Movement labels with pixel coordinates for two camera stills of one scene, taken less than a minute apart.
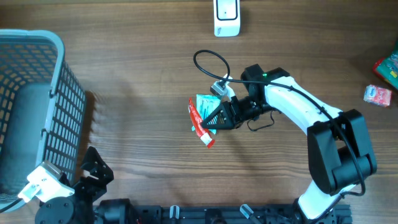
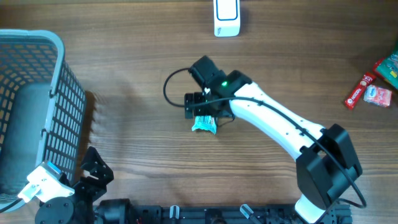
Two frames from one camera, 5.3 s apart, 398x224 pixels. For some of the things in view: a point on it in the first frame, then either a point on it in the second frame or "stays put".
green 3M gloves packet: (387, 68) stays put
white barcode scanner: (227, 18) stays put
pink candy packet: (379, 96) stays put
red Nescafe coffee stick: (202, 132) → (367, 79)
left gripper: (102, 171) stays put
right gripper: (231, 113) → (198, 97)
